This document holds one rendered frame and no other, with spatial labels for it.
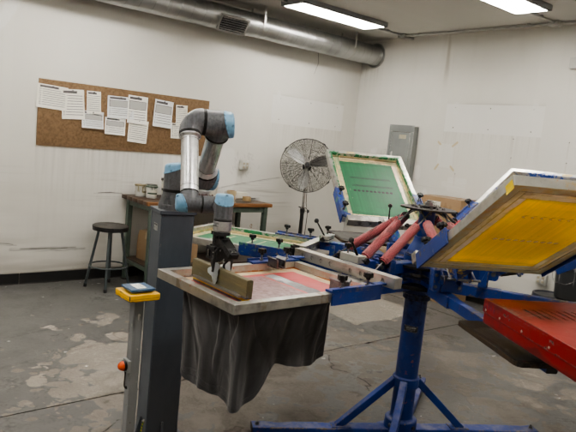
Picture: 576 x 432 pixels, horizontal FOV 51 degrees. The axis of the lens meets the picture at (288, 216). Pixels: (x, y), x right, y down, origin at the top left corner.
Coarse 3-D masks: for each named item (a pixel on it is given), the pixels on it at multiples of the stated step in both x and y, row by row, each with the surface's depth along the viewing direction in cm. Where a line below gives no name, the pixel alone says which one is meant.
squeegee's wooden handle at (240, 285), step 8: (200, 264) 255; (208, 264) 250; (192, 272) 260; (200, 272) 255; (224, 272) 241; (232, 272) 240; (224, 280) 241; (232, 280) 236; (240, 280) 232; (248, 280) 229; (232, 288) 236; (240, 288) 232; (248, 288) 229; (248, 296) 230
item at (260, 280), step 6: (246, 276) 279; (252, 276) 280; (258, 276) 281; (264, 276) 283; (282, 276) 286; (288, 276) 288; (294, 276) 289; (300, 276) 290; (306, 276) 292; (258, 282) 270; (264, 282) 271; (270, 282) 272; (276, 282) 273; (300, 282) 278; (306, 282) 279; (210, 288) 251
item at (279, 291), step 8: (256, 288) 259; (264, 288) 260; (272, 288) 261; (280, 288) 263; (288, 288) 264; (320, 288) 270; (328, 288) 272; (256, 296) 246; (264, 296) 247; (272, 296) 249; (280, 296) 250
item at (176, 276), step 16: (160, 272) 258; (176, 272) 262; (240, 272) 285; (304, 272) 300; (320, 272) 291; (192, 288) 239; (224, 304) 222; (240, 304) 218; (256, 304) 223; (272, 304) 228; (288, 304) 233; (304, 304) 239
